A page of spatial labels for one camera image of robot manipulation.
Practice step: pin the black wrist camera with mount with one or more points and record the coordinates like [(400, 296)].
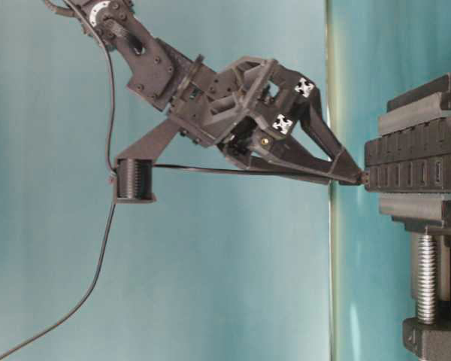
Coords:
[(134, 182)]

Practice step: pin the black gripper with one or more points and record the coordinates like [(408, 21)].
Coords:
[(249, 111)]

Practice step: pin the black bench vise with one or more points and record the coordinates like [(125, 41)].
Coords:
[(423, 213)]

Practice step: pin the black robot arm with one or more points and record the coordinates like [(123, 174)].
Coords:
[(157, 68)]

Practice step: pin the silver threaded vise screw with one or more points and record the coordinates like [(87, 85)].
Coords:
[(426, 300)]

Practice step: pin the black multi-port USB hub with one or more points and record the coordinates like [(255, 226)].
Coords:
[(413, 160)]

